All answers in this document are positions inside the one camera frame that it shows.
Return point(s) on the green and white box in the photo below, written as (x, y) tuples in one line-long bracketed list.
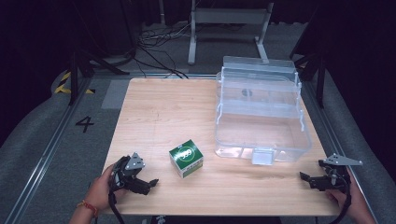
[(186, 158)]

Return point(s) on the person's left hand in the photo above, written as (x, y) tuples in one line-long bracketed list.
[(99, 189)]

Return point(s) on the metal floor rail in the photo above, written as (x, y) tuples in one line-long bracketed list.
[(330, 130), (43, 155)]

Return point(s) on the white metal stand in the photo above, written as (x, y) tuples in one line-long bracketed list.
[(227, 16)]

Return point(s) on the black metal stand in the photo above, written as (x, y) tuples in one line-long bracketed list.
[(315, 71), (81, 70)]

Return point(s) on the person's right hand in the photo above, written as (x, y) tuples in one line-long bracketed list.
[(353, 202)]

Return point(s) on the clear plastic storage box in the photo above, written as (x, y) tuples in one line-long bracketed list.
[(261, 124)]

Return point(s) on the grey metal pole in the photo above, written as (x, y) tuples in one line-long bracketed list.
[(162, 11)]

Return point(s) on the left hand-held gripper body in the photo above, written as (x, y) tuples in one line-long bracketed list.
[(130, 172)]

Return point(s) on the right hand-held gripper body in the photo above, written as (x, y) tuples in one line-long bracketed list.
[(337, 174)]

